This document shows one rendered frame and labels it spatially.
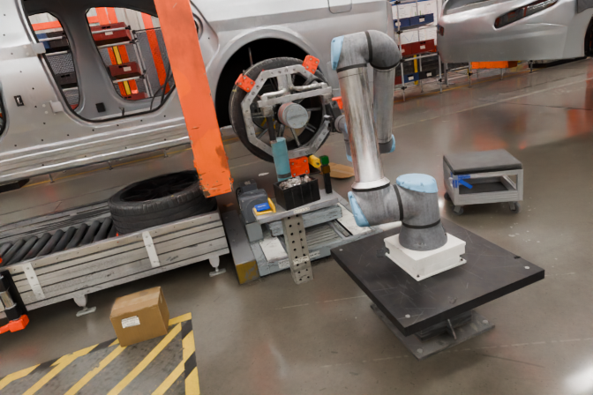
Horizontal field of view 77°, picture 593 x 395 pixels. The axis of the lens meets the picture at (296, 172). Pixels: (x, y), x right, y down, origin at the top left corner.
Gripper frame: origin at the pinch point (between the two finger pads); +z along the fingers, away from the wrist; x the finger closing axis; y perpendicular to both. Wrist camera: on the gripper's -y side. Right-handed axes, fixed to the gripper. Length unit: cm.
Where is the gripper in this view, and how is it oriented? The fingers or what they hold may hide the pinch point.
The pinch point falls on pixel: (327, 115)
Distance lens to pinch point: 214.4
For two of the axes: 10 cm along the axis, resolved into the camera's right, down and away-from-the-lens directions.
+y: 1.6, 9.4, 3.0
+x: 9.5, -2.4, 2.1
